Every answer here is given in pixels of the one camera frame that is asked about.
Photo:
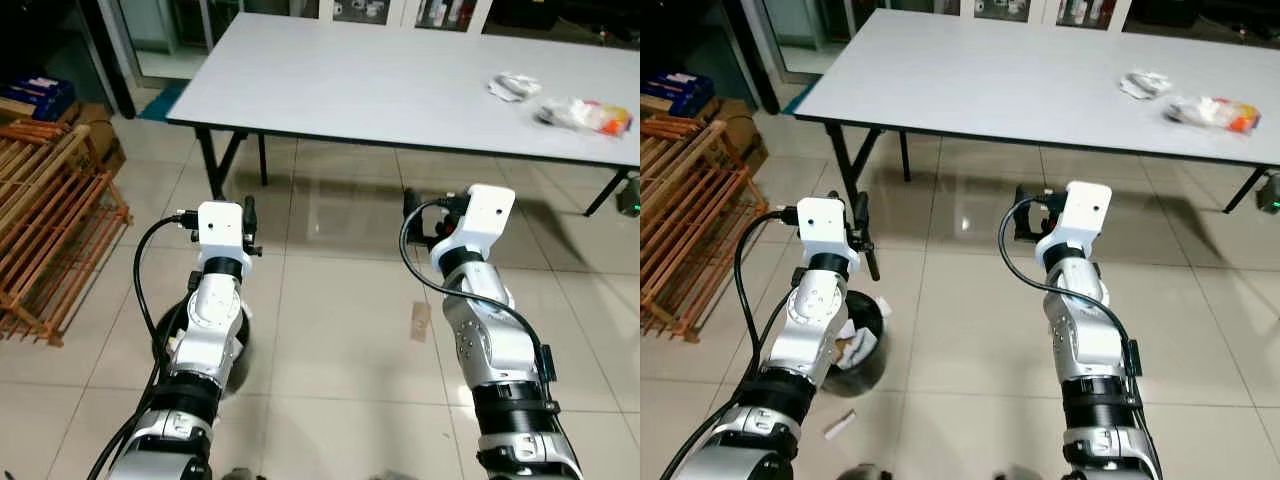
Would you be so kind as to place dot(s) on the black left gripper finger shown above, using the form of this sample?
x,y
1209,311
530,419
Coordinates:
x,y
873,262

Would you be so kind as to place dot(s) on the clear plastic bag with tissue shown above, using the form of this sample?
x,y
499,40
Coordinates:
x,y
1190,110
562,113

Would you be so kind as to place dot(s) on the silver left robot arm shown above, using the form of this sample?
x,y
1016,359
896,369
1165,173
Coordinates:
x,y
210,320
815,320

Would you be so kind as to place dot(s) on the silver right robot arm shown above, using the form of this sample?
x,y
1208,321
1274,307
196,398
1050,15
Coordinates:
x,y
1085,340
490,340

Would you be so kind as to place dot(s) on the white crumpled paper trash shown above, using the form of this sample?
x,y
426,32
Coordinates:
x,y
858,350

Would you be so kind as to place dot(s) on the blue floor mat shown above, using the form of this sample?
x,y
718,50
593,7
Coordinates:
x,y
798,100
162,102

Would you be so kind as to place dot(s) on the white folding table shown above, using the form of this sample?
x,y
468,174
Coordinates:
x,y
380,80
1000,80

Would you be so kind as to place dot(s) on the brown cardboard box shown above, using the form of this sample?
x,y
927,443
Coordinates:
x,y
100,125
740,120

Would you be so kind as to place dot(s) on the white paper scrap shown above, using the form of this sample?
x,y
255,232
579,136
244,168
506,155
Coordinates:
x,y
840,425

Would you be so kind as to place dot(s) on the white barcode plastic package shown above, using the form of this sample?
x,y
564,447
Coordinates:
x,y
512,87
1145,85

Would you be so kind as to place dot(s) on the wooden slatted rack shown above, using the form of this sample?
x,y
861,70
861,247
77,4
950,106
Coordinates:
x,y
30,250
670,250

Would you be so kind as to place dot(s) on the aluminium framed glass door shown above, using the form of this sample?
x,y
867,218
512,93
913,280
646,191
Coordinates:
x,y
165,40
810,35

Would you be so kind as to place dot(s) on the dark device with green light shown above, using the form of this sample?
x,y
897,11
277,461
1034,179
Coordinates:
x,y
1270,195
628,198

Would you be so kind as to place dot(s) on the white glass-door cabinet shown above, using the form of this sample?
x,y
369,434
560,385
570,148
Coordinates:
x,y
1050,10
405,12

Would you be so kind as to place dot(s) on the blue box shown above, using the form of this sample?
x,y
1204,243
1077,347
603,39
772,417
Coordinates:
x,y
35,97
680,92

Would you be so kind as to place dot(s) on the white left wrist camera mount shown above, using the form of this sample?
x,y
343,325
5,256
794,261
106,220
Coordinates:
x,y
220,228
822,228

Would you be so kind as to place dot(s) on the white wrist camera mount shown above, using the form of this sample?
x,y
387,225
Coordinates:
x,y
485,215
1085,210
822,228
220,228

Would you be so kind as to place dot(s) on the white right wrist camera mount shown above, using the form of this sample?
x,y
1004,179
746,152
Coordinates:
x,y
1085,210
485,215

